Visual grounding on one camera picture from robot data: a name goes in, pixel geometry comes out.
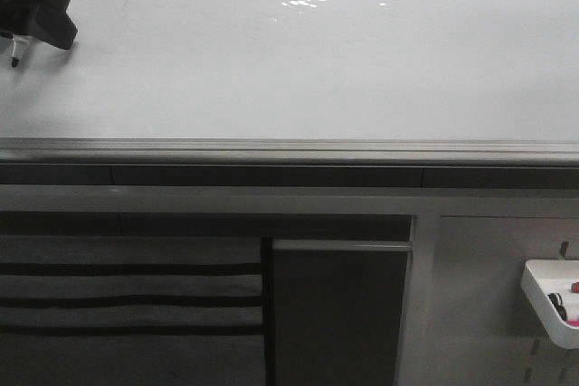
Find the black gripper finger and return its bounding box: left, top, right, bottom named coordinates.
left=1, top=0, right=77, bottom=50

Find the black white dry-erase marker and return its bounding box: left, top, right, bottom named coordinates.
left=11, top=35, right=33, bottom=68

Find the white pegboard panel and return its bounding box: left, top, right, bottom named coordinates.
left=422, top=217, right=578, bottom=385

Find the grey fabric pocket organizer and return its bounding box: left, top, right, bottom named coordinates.
left=1, top=236, right=270, bottom=385

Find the white plastic marker tray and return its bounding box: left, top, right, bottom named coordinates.
left=521, top=259, right=578, bottom=350

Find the dark grey panel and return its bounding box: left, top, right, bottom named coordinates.
left=273, top=240, right=409, bottom=385

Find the black capped marker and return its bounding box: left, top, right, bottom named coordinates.
left=547, top=293, right=567, bottom=322

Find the aluminium whiteboard frame rail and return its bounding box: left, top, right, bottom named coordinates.
left=1, top=137, right=578, bottom=167

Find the white whiteboard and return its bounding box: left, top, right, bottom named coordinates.
left=1, top=0, right=578, bottom=141

